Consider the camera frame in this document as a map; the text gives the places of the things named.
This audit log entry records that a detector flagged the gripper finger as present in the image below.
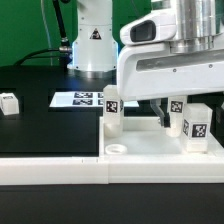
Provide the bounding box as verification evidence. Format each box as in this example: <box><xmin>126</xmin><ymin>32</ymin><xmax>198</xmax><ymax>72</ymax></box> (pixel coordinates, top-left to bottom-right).
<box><xmin>216</xmin><ymin>102</ymin><xmax>224</xmax><ymax>135</ymax></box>

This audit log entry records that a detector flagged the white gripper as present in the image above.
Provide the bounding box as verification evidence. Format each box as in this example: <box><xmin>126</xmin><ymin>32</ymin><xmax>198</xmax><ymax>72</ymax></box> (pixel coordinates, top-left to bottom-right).
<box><xmin>117</xmin><ymin>43</ymin><xmax>224</xmax><ymax>128</ymax></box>

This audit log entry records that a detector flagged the white square tabletop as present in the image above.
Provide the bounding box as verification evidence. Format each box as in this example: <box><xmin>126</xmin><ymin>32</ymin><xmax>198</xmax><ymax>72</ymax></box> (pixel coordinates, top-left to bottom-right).
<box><xmin>99</xmin><ymin>117</ymin><xmax>224</xmax><ymax>157</ymax></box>

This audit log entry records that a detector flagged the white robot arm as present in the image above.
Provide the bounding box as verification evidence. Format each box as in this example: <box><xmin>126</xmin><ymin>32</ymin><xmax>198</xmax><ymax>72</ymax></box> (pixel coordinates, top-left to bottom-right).
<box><xmin>68</xmin><ymin>0</ymin><xmax>224</xmax><ymax>137</ymax></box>

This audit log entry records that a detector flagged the white U-shaped obstacle fence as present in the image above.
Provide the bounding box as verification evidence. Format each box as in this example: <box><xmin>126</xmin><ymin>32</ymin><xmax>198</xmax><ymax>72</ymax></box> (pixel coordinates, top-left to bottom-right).
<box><xmin>0</xmin><ymin>147</ymin><xmax>224</xmax><ymax>185</ymax></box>

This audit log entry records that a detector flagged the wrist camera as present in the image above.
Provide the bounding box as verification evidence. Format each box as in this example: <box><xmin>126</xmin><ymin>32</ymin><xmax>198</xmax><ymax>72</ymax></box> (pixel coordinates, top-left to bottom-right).
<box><xmin>120</xmin><ymin>10</ymin><xmax>177</xmax><ymax>46</ymax></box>

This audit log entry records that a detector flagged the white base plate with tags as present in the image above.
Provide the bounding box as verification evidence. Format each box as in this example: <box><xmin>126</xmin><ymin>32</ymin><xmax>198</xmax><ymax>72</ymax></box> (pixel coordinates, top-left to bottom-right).
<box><xmin>49</xmin><ymin>91</ymin><xmax>140</xmax><ymax>109</ymax></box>

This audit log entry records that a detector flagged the black cable with connector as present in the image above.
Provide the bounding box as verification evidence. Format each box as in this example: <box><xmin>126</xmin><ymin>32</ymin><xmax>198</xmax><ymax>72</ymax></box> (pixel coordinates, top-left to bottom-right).
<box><xmin>13</xmin><ymin>0</ymin><xmax>74</xmax><ymax>67</ymax></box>

